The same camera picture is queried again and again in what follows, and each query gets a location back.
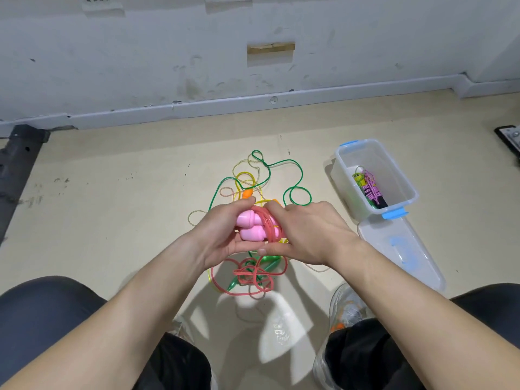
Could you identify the person's right hand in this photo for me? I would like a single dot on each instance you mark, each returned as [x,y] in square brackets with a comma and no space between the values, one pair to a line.
[313,233]

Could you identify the person's left hand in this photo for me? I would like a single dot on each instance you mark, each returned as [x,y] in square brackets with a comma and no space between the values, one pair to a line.
[215,235]

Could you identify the clear storage box blue latches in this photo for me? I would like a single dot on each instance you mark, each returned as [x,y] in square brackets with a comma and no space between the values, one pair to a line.
[398,178]

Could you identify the person's right forearm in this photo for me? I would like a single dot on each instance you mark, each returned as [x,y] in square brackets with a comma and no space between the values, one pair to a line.
[439,321]

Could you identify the person's left forearm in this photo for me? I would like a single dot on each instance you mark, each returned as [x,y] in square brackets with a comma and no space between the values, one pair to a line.
[106,337]

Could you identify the clear plastic box lid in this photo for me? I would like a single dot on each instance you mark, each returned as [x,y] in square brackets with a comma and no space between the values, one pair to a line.
[402,252]

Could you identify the grey right shoe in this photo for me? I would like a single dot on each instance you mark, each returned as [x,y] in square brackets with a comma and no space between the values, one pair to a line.
[341,308]

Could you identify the grey shoe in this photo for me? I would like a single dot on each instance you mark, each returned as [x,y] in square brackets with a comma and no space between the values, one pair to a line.
[341,308]
[179,329]

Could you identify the grey left shoe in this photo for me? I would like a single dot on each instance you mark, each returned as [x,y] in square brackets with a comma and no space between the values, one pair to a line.
[179,329]

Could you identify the black shorts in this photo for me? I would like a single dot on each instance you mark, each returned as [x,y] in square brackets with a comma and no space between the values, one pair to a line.
[41,321]

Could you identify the small black object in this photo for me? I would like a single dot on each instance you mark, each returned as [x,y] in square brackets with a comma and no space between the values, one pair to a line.
[509,140]

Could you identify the small wooden wall block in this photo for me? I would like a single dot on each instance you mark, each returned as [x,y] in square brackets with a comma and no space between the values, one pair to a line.
[271,48]

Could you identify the black metal rack frame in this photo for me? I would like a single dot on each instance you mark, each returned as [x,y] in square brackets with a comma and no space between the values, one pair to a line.
[18,166]

